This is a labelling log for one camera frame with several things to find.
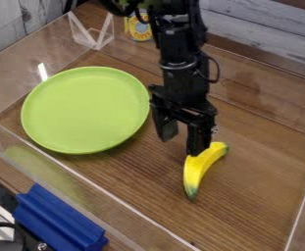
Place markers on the clear acrylic enclosure wall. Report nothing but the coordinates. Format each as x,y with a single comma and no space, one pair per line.
130,230

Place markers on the yellow labelled tin can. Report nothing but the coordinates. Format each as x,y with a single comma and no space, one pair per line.
139,32

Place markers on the blue plastic clamp block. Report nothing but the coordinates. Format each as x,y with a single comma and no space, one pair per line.
56,223

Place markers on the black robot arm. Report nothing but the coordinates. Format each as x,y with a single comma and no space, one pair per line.
179,32

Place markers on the yellow toy banana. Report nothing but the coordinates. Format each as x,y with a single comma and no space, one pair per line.
197,166

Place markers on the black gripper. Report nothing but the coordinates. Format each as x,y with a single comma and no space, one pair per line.
179,101

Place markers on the clear acrylic corner bracket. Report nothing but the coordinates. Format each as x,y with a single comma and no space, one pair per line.
91,37

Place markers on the green plastic plate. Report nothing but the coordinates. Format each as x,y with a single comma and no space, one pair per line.
84,110

